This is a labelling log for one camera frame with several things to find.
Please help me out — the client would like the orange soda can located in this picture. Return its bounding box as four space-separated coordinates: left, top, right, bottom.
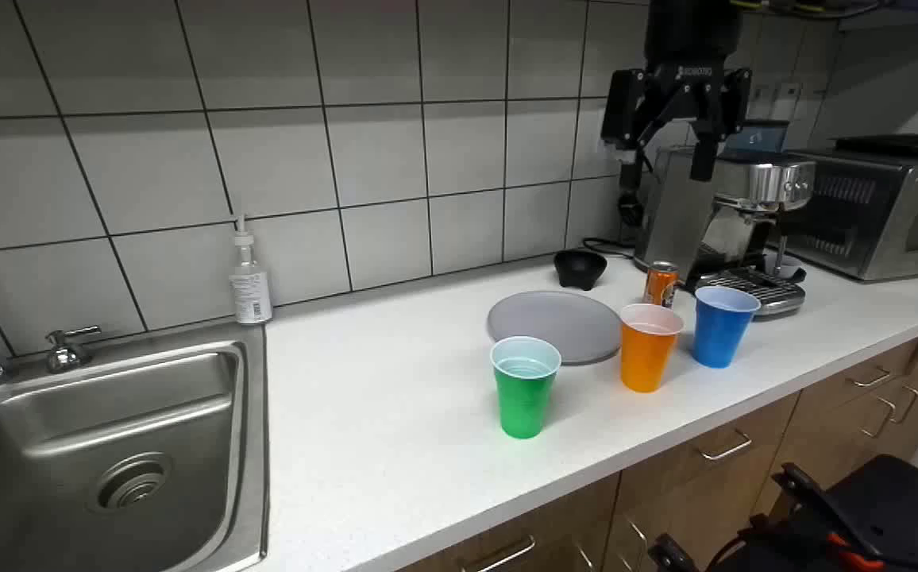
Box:
641 256 682 310

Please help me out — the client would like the orange plastic cup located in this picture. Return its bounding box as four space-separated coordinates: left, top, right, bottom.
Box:
616 301 686 398

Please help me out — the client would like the green plastic cup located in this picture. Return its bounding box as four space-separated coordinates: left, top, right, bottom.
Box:
489 334 567 442

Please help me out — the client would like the small black bowl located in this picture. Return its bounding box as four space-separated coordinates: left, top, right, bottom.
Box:
553 247 609 291

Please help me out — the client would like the blue translucent container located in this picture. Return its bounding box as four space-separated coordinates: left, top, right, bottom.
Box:
725 117 790 162

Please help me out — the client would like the black power cord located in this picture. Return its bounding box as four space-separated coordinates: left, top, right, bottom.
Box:
612 146 656 233

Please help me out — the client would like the wooden base cabinet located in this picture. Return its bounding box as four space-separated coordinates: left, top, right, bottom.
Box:
396 315 918 572

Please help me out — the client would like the stainless steel sink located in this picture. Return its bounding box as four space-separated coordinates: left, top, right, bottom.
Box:
0 328 271 572

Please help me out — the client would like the blue plastic cup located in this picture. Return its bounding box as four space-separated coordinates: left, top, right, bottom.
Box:
691 282 766 371

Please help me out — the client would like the clear soap pump bottle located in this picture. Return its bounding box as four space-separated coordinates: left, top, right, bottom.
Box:
227 216 278 328

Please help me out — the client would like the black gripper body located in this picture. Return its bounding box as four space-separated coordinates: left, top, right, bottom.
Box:
641 0 745 76

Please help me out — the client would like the black cart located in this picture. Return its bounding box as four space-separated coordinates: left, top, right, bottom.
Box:
644 454 918 572

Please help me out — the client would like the chrome faucet handle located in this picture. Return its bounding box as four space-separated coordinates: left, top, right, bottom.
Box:
43 324 105 374

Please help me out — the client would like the stainless espresso machine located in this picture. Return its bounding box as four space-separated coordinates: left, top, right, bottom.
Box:
634 143 821 321

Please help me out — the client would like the grey round plate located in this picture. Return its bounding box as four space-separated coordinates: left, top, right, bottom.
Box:
483 287 630 368

